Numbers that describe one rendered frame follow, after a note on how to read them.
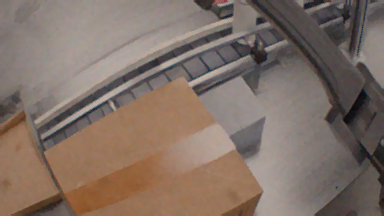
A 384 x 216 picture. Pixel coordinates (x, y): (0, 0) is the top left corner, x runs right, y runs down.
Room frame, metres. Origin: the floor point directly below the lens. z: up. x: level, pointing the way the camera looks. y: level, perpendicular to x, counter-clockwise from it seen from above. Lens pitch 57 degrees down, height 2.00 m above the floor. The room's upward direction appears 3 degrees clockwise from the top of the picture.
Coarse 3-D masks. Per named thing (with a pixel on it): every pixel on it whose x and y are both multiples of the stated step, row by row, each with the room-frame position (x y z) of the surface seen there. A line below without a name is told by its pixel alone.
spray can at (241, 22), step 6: (234, 0) 0.90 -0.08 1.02; (240, 0) 0.89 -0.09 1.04; (234, 6) 0.90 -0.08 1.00; (240, 6) 0.88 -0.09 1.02; (246, 6) 0.88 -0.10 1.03; (234, 12) 0.90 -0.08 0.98; (240, 12) 0.88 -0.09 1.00; (246, 12) 0.88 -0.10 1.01; (252, 12) 0.88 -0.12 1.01; (234, 18) 0.90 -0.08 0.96; (240, 18) 0.88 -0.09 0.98; (246, 18) 0.88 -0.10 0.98; (252, 18) 0.88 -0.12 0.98; (234, 24) 0.90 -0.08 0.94; (240, 24) 0.88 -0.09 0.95; (246, 24) 0.88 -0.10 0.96; (252, 24) 0.89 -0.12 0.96; (234, 30) 0.89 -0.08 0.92; (240, 30) 0.88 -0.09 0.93; (252, 36) 0.89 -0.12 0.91; (240, 42) 0.88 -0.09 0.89; (252, 42) 0.89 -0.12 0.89
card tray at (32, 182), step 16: (0, 128) 0.64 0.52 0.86; (16, 128) 0.66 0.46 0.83; (0, 144) 0.60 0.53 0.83; (16, 144) 0.61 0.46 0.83; (32, 144) 0.62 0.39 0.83; (0, 160) 0.55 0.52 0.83; (16, 160) 0.56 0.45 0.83; (32, 160) 0.57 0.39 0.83; (0, 176) 0.50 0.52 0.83; (16, 176) 0.51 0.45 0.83; (32, 176) 0.53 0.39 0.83; (48, 176) 0.54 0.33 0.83; (0, 192) 0.44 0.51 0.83; (16, 192) 0.46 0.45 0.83; (32, 192) 0.48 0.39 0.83; (48, 192) 0.49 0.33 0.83; (0, 208) 0.39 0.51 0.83; (16, 208) 0.41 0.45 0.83; (32, 208) 0.42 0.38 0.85
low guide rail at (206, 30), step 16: (304, 0) 1.07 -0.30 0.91; (256, 16) 0.97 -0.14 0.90; (192, 32) 0.88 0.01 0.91; (208, 32) 0.89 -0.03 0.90; (160, 48) 0.83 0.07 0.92; (128, 64) 0.79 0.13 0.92; (96, 80) 0.75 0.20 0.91; (112, 80) 0.77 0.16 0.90; (80, 96) 0.72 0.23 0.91; (48, 112) 0.67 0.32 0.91
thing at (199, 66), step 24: (192, 48) 0.86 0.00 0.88; (240, 48) 0.87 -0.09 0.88; (264, 48) 0.89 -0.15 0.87; (144, 72) 0.80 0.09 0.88; (168, 72) 0.80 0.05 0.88; (192, 72) 0.80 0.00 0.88; (96, 96) 0.74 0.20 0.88; (120, 96) 0.74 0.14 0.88; (96, 120) 0.68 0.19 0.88; (48, 144) 0.60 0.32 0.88
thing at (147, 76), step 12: (336, 0) 1.06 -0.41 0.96; (348, 0) 1.10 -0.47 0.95; (312, 12) 0.98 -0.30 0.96; (264, 24) 0.89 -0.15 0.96; (228, 36) 0.84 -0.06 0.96; (240, 36) 0.84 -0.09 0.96; (204, 48) 0.80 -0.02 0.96; (216, 48) 0.81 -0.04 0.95; (180, 60) 0.77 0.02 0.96; (156, 72) 0.74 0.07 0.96; (132, 84) 0.71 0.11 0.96; (108, 96) 0.68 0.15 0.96; (84, 108) 0.65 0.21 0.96; (96, 108) 0.66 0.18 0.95; (72, 120) 0.62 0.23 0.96; (48, 132) 0.59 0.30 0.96
